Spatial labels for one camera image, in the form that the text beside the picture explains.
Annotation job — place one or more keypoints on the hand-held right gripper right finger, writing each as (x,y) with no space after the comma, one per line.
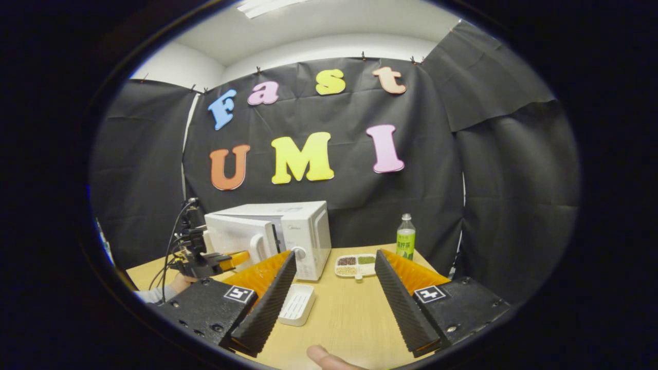
(401,303)

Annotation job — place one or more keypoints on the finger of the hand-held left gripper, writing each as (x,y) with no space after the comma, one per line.
(234,259)

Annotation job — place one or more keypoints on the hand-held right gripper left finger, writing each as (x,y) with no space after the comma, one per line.
(267,308)

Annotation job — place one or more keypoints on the white microwave oven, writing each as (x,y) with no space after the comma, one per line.
(303,231)

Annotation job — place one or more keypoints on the white rectangular tray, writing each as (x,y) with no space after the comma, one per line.
(297,306)

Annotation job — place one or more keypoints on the white divided grain dish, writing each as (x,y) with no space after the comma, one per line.
(354,264)

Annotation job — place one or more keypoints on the green drink bottle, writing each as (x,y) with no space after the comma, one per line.
(405,241)

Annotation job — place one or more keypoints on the long ceiling light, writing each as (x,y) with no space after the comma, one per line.
(267,6)

